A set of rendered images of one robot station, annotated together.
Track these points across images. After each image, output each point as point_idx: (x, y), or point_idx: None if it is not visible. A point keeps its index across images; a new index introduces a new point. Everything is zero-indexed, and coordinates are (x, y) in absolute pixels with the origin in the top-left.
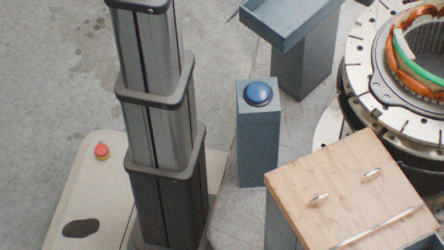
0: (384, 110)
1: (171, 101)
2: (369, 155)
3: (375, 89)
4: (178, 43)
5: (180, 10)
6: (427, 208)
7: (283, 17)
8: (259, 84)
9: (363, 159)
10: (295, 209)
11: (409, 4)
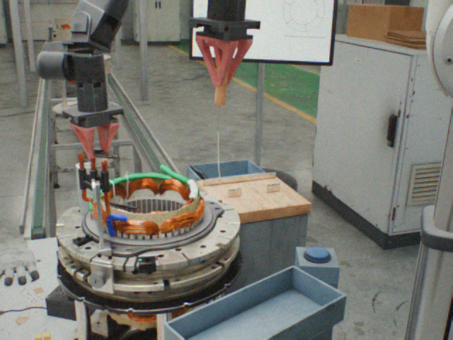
0: (216, 202)
1: (403, 338)
2: (231, 204)
3: (219, 206)
4: (410, 312)
5: (415, 291)
6: (200, 185)
7: (291, 315)
8: (317, 254)
9: (237, 202)
10: (289, 190)
11: (156, 253)
